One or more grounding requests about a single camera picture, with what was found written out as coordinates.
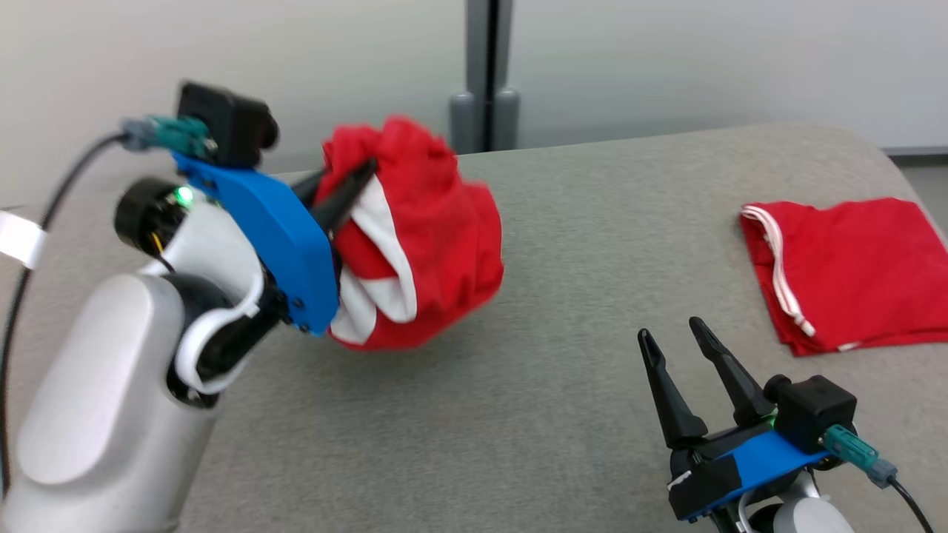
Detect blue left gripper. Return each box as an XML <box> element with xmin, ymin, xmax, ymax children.
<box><xmin>172</xmin><ymin>152</ymin><xmax>378</xmax><ymax>335</ymax></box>

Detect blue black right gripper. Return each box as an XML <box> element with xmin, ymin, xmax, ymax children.
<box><xmin>638</xmin><ymin>317</ymin><xmax>834</xmax><ymax>523</ymax></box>

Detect red shorts with white bands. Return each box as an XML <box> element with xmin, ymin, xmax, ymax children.
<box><xmin>320</xmin><ymin>115</ymin><xmax>506</xmax><ymax>352</ymax></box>

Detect red basketball jersey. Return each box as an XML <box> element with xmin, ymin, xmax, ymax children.
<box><xmin>739</xmin><ymin>196</ymin><xmax>948</xmax><ymax>358</ymax></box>

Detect teal right camera connector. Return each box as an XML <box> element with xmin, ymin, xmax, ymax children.
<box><xmin>822</xmin><ymin>424</ymin><xmax>898</xmax><ymax>488</ymax></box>

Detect teal camera connector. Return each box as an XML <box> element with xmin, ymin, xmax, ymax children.
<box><xmin>822</xmin><ymin>424</ymin><xmax>898</xmax><ymax>488</ymax></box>
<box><xmin>122</xmin><ymin>115</ymin><xmax>217</xmax><ymax>160</ymax></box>

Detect teal left camera connector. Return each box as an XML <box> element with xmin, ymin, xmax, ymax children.
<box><xmin>122</xmin><ymin>115</ymin><xmax>217</xmax><ymax>160</ymax></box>

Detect grey metal partition post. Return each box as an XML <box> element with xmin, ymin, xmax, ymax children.
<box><xmin>449</xmin><ymin>0</ymin><xmax>521</xmax><ymax>155</ymax></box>

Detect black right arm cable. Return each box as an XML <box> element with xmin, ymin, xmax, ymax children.
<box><xmin>885</xmin><ymin>477</ymin><xmax>935</xmax><ymax>533</ymax></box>

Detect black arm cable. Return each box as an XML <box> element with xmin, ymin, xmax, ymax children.
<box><xmin>885</xmin><ymin>477</ymin><xmax>935</xmax><ymax>533</ymax></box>
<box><xmin>0</xmin><ymin>132</ymin><xmax>130</xmax><ymax>493</ymax></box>

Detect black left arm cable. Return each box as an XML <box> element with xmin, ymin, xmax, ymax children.
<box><xmin>0</xmin><ymin>132</ymin><xmax>130</xmax><ymax>493</ymax></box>

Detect white cable tag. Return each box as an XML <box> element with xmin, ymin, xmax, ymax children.
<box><xmin>0</xmin><ymin>211</ymin><xmax>47</xmax><ymax>269</ymax></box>

